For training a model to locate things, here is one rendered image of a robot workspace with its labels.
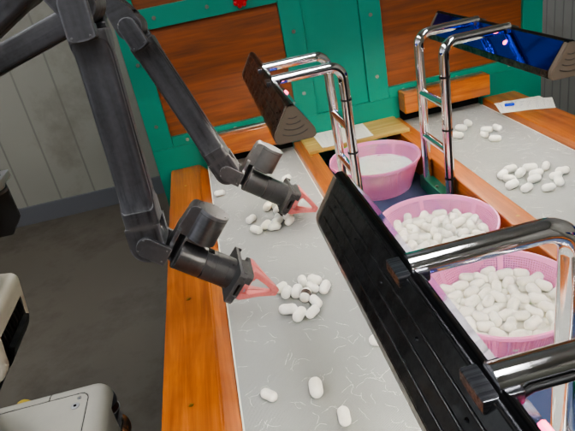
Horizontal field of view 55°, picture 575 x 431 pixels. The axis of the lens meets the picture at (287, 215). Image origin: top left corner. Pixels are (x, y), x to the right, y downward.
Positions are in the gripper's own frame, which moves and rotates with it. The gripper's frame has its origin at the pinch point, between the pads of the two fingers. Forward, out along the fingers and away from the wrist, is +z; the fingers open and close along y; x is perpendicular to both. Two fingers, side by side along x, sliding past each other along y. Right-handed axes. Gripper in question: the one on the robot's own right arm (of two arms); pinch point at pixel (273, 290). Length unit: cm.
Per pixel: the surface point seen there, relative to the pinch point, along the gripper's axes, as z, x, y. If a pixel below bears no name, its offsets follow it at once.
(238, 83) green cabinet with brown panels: -6, -18, 93
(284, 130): -9.5, -25.2, 13.2
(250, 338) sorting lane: 0.0, 9.7, -2.5
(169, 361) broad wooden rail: -12.6, 17.3, -6.2
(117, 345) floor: 4, 105, 111
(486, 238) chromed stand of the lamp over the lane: -7, -35, -46
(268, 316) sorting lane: 3.2, 6.9, 2.5
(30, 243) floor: -45, 148, 238
